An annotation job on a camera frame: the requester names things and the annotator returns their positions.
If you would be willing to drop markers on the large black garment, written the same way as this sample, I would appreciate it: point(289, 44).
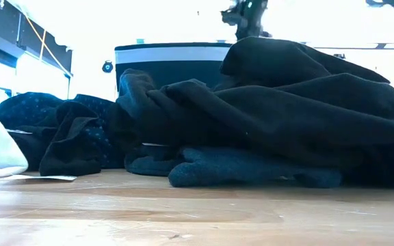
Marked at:
point(286, 112)

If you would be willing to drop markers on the navy dotted garment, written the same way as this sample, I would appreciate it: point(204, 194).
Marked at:
point(26, 106)

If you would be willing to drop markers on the black white striped basket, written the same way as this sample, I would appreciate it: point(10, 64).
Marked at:
point(169, 68)

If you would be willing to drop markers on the round black wall camera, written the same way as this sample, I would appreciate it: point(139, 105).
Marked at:
point(107, 66)

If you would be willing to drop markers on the white paper tag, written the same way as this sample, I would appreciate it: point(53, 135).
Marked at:
point(39, 177)

